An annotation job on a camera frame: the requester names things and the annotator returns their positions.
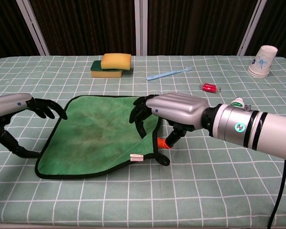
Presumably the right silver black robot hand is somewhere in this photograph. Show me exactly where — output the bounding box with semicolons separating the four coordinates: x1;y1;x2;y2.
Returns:
129;92;210;150

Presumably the green cloth black trim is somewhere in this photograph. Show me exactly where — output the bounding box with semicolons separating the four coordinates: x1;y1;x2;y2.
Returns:
34;94;170;180

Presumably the green checked tablecloth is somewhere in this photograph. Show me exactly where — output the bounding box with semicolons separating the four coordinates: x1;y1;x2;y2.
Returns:
0;55;286;228

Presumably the small red packet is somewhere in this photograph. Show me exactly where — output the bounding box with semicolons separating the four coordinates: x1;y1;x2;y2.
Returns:
198;83;223;94

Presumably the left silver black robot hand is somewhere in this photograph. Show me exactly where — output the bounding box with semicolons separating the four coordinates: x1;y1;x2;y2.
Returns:
0;93;68;158

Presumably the dark ribbed partition panel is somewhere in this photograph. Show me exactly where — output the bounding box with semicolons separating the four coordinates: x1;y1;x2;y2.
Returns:
0;0;41;65
146;0;259;56
29;0;136;56
245;0;286;58

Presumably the light blue toothbrush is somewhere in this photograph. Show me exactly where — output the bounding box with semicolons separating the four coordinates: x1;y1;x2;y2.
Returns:
146;66;193;81

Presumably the white bottle with green label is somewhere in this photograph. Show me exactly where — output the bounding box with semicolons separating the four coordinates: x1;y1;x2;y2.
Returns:
230;96;244;108

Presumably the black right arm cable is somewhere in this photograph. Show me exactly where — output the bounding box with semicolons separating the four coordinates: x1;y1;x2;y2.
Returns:
266;159;286;229

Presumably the white partition frame post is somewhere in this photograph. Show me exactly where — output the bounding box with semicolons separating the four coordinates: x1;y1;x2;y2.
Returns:
15;0;50;56
236;0;267;56
134;0;148;56

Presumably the yellow sponge with green pad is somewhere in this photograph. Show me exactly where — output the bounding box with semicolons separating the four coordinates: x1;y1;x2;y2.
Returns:
90;60;134;79

